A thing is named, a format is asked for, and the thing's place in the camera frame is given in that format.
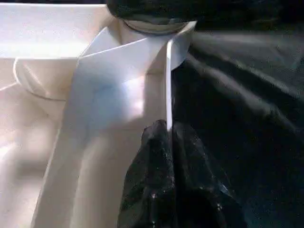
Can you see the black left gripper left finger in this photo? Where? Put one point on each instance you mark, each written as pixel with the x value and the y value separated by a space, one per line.
pixel 149 180

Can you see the white plastic table top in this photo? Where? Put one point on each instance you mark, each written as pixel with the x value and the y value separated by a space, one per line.
pixel 71 118

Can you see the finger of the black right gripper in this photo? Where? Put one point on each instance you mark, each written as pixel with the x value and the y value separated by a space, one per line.
pixel 154 9

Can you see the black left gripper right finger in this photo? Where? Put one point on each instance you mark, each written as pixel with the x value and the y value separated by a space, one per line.
pixel 202 185

